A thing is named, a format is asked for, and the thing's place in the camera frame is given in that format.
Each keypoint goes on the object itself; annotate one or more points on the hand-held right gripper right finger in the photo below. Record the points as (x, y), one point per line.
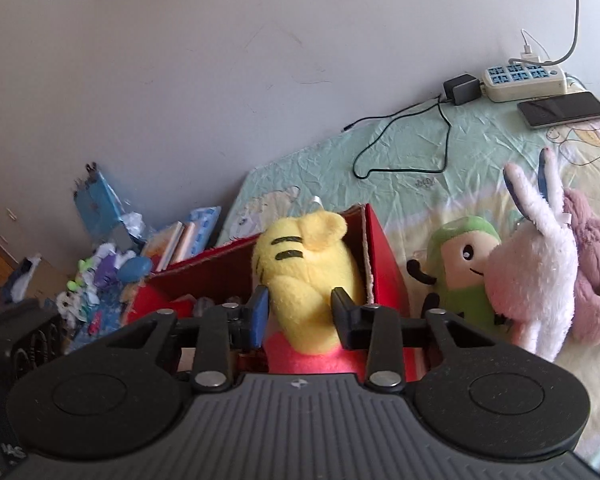
(341, 320)

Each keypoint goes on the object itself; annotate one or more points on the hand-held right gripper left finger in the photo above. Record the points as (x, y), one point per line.
(260, 317)

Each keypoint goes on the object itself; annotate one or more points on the yellow bear plush toy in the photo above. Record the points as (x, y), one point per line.
(310, 280)

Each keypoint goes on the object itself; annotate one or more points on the red cardboard box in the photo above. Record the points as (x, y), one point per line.
(387, 280)

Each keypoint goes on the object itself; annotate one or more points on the green plush toy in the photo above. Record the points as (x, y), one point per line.
(460, 270)

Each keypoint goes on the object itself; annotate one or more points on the white rabbit plush toy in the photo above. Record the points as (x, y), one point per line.
(535, 270)

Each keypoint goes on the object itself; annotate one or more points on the pink plush toy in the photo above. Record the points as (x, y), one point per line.
(597, 270)

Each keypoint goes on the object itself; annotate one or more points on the pile of small toys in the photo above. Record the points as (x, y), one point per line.
(87, 290)

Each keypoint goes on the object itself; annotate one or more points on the stack of books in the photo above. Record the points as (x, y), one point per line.
(180, 240)

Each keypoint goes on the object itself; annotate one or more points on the blue oval toy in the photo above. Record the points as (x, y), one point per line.
(135, 268)

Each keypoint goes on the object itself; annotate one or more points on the crumpled foil wrapper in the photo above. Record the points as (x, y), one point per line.
(132, 225)

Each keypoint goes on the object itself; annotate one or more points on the blue box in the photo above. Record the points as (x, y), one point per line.
(97, 202)

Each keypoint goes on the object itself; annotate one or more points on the printed bed sheet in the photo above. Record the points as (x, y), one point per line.
(405, 155)

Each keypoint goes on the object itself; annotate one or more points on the black power adapter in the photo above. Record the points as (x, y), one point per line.
(462, 89)

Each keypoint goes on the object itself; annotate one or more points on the white power strip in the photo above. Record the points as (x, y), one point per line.
(525, 82)

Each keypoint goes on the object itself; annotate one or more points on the black smartphone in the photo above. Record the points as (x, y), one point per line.
(562, 109)

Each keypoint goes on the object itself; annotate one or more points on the white charger plug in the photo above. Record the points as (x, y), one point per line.
(528, 50)

